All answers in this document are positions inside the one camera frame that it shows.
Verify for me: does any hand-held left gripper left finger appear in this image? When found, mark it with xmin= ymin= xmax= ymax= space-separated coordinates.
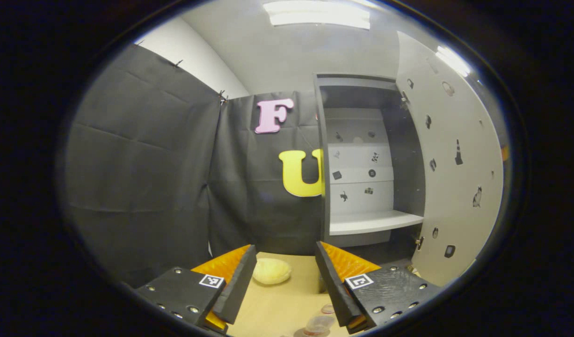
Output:
xmin=135 ymin=243 xmax=258 ymax=335

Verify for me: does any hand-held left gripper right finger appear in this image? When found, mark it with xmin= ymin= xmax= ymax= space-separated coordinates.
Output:
xmin=314 ymin=241 xmax=442 ymax=335

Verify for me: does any pale yellow potato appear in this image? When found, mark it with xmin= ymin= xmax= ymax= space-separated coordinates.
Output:
xmin=252 ymin=258 xmax=292 ymax=286

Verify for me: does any grey cabinet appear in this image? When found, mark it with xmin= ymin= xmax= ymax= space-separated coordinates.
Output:
xmin=313 ymin=73 xmax=428 ymax=263

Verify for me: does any long ceiling light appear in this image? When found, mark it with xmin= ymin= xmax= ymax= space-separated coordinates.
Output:
xmin=436 ymin=45 xmax=471 ymax=78
xmin=262 ymin=0 xmax=371 ymax=30

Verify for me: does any white cabinet shelf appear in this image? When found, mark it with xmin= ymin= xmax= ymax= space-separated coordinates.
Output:
xmin=329 ymin=210 xmax=424 ymax=236

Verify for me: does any black backdrop cloth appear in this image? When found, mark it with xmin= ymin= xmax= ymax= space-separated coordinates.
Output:
xmin=62 ymin=43 xmax=326 ymax=288

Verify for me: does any clear plastic bottle red label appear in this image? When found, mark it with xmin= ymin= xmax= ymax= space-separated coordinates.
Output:
xmin=294 ymin=303 xmax=337 ymax=337

